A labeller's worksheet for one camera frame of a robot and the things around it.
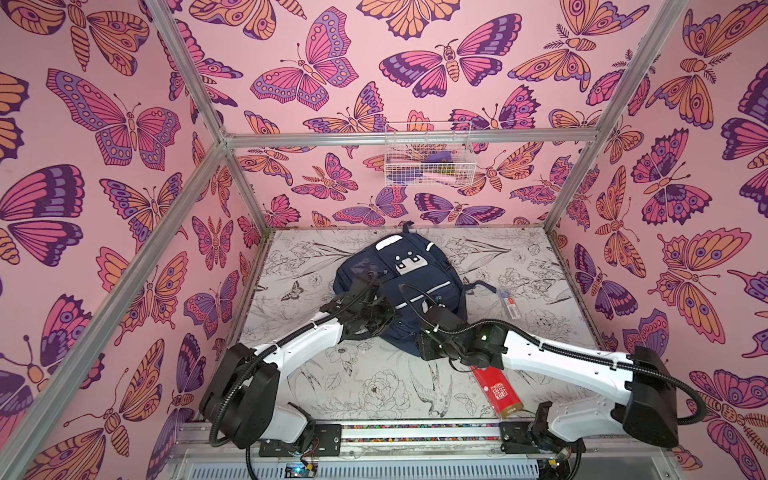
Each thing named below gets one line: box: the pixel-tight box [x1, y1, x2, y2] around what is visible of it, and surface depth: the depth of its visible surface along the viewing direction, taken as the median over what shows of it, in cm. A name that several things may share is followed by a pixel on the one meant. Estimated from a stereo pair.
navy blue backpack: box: [333, 222, 495, 357], surface depth 102 cm
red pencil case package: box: [470, 366, 524, 419], surface depth 83 cm
